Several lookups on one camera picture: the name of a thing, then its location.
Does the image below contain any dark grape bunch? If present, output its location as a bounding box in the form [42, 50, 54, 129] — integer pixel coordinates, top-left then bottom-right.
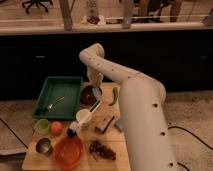
[89, 140, 116, 161]

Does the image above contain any green plastic tray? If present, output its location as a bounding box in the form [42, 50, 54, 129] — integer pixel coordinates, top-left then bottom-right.
[32, 76, 83, 120]

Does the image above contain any black office chair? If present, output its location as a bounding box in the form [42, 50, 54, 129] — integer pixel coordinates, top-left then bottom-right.
[21, 0, 53, 14]

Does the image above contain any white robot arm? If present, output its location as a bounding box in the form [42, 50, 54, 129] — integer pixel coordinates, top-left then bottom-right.
[79, 43, 178, 171]

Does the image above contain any small metal cup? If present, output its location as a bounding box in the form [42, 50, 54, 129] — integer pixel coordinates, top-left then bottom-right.
[35, 138, 53, 156]

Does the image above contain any orange fruit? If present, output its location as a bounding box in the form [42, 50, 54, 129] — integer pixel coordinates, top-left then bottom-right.
[50, 121, 63, 136]

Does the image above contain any green plastic cup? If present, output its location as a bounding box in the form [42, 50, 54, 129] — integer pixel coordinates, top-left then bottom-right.
[34, 119, 49, 135]

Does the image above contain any blue sponge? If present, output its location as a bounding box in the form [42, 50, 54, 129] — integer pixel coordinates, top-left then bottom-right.
[114, 119, 123, 132]

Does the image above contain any orange plastic bowl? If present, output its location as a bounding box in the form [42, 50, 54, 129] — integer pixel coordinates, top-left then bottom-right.
[53, 136, 83, 171]

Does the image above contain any white small cup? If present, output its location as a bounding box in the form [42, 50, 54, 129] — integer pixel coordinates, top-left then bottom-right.
[76, 109, 92, 127]

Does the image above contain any white dish brush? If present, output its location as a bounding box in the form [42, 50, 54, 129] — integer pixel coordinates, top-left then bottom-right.
[67, 100, 101, 137]

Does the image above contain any black floor cable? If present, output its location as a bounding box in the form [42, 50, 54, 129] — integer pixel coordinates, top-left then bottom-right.
[167, 125, 213, 151]

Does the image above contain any grey wiping towel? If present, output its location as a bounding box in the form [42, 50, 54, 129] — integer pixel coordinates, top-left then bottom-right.
[92, 87, 102, 100]

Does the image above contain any brown wooden block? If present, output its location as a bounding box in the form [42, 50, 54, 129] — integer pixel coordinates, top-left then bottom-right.
[95, 114, 115, 134]

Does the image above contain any dark purple bowl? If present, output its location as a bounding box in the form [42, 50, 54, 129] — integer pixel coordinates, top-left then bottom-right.
[80, 85, 97, 105]

